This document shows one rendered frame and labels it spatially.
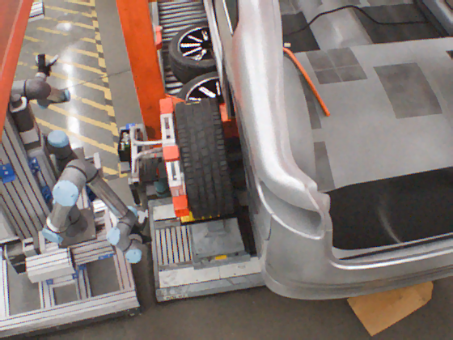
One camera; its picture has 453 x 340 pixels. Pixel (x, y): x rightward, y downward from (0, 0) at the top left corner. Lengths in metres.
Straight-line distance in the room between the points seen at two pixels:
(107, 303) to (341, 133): 1.70
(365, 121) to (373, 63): 0.52
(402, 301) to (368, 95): 1.31
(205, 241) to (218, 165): 0.85
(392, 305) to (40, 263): 2.14
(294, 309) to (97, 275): 1.25
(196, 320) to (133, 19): 1.84
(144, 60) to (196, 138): 0.65
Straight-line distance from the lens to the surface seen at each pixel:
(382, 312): 3.66
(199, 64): 4.49
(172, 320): 3.67
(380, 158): 3.15
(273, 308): 3.65
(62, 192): 2.55
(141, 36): 3.25
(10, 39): 0.43
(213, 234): 3.69
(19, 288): 3.84
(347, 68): 3.54
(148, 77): 3.43
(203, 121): 3.01
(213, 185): 2.98
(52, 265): 3.17
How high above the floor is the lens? 3.21
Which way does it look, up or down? 48 degrees down
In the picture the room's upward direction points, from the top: 7 degrees counter-clockwise
